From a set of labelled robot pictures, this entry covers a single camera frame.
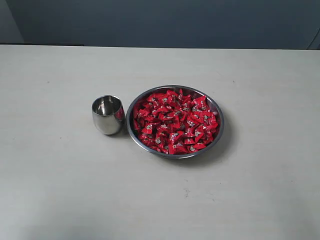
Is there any metal bowl of red candies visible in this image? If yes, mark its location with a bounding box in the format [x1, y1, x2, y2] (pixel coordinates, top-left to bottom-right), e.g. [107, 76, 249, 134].
[126, 85, 225, 159]

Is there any stainless steel cup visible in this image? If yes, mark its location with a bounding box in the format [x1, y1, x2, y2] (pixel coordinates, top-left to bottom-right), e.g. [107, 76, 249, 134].
[91, 95, 125, 136]

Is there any red wrapped candy left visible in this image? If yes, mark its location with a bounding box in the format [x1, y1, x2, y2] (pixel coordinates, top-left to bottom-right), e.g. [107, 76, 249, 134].
[141, 123, 157, 135]

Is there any red wrapped candy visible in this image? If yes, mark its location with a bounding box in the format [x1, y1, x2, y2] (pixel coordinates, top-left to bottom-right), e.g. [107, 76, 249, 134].
[141, 123, 157, 135]
[168, 143, 189, 155]
[166, 89, 178, 99]
[193, 95, 209, 111]

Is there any red wrapped candy top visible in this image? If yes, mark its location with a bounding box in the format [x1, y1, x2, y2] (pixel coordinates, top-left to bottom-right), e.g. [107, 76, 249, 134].
[166, 89, 178, 99]

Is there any red wrapped candy front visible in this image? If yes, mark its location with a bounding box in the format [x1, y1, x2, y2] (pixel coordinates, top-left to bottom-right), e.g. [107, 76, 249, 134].
[168, 143, 189, 155]

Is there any red wrapped candy right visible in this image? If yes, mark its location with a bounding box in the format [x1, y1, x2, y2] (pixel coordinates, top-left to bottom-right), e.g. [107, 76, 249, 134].
[193, 95, 209, 111]

